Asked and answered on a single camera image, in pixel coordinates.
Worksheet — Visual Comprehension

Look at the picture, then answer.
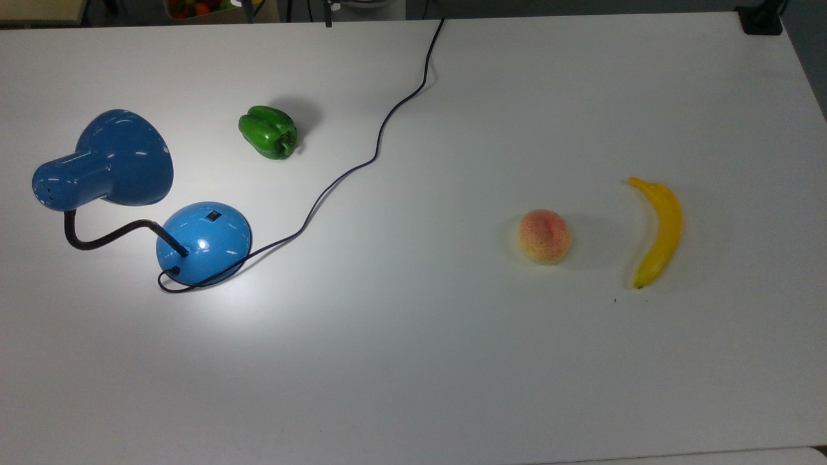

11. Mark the blue gooseneck desk lamp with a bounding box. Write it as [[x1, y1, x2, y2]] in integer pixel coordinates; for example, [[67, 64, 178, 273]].
[[31, 108, 253, 287]]

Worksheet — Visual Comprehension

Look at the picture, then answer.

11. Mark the green bell pepper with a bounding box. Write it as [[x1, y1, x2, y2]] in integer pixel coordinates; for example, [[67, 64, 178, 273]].
[[238, 105, 299, 161]]

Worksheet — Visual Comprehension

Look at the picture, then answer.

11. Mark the yellow bin of toy fruit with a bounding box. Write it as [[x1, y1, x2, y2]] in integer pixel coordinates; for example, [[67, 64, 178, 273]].
[[165, 0, 266, 24]]

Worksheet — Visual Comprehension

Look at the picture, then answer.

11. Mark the wooden desk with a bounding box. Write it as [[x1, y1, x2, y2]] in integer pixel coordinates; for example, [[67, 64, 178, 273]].
[[0, 0, 89, 27]]

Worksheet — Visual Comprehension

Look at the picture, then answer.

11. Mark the pink yellow peach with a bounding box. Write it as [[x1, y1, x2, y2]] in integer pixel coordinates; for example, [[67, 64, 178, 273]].
[[517, 208, 572, 265]]

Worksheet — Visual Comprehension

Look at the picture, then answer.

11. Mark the yellow banana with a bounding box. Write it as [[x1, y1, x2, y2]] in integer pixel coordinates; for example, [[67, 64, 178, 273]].
[[627, 176, 684, 290]]

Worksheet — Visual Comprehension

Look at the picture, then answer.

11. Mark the black lamp power cable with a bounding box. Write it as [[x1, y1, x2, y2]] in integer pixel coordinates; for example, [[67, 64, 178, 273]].
[[158, 18, 446, 294]]

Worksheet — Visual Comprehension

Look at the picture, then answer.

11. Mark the black table clamp mount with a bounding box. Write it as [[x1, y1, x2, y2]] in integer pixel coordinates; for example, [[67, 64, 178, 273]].
[[737, 0, 786, 36]]

